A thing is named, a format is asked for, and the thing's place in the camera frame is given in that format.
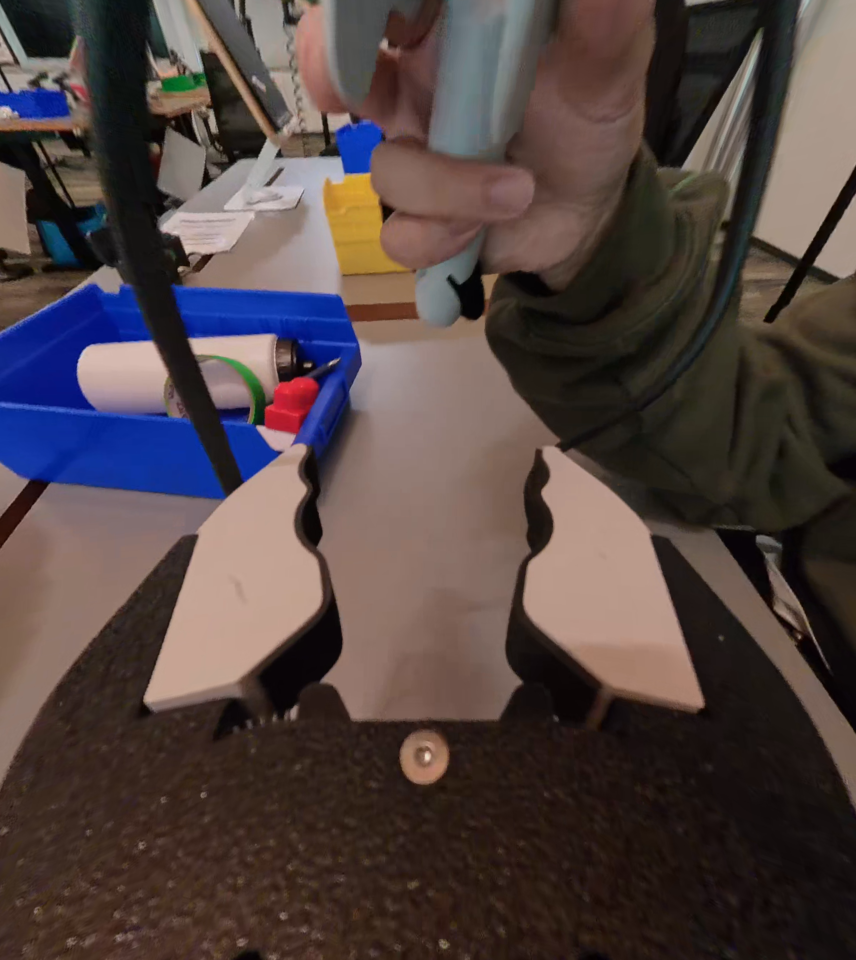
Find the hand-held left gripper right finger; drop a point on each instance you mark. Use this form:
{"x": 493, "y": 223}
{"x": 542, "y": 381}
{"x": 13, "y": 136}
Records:
{"x": 607, "y": 600}

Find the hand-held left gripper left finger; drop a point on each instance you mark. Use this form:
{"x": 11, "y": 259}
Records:
{"x": 240, "y": 592}

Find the person's right hand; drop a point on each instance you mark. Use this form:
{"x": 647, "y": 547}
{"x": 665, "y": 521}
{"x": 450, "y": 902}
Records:
{"x": 585, "y": 112}

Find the small blue bin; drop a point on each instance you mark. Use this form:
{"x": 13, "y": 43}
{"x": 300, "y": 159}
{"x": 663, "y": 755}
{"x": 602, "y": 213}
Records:
{"x": 356, "y": 150}

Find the white paper slip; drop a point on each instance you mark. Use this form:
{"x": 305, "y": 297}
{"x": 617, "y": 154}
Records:
{"x": 276, "y": 439}

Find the yellow plastic bin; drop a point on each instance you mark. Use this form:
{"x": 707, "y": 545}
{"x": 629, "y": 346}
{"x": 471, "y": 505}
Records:
{"x": 353, "y": 232}

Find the red toy block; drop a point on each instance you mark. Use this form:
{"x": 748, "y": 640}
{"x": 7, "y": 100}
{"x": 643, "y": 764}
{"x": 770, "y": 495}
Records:
{"x": 293, "y": 405}

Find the green tape roll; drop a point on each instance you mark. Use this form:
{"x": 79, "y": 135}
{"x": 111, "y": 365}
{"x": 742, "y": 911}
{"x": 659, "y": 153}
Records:
{"x": 254, "y": 390}

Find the white stand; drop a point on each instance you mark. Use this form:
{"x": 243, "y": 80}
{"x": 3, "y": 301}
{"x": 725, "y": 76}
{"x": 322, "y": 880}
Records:
{"x": 263, "y": 165}

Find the black easel board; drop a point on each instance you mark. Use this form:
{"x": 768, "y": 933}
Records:
{"x": 248, "y": 60}

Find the blue plastic bin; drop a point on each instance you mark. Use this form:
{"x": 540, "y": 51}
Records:
{"x": 60, "y": 450}
{"x": 30, "y": 105}

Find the black pen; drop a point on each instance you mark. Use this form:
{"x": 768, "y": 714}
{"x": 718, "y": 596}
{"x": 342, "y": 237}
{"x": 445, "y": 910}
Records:
{"x": 323, "y": 367}

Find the white cylindrical bottle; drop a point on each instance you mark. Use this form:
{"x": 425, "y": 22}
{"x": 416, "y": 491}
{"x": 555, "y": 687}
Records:
{"x": 128, "y": 375}

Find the black tripod leg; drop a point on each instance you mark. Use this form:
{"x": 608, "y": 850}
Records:
{"x": 832, "y": 217}

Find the blue bag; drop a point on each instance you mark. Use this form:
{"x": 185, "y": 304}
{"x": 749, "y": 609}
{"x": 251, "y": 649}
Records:
{"x": 68, "y": 240}

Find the wooden table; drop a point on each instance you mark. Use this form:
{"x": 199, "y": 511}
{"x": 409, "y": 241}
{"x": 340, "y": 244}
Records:
{"x": 45, "y": 124}

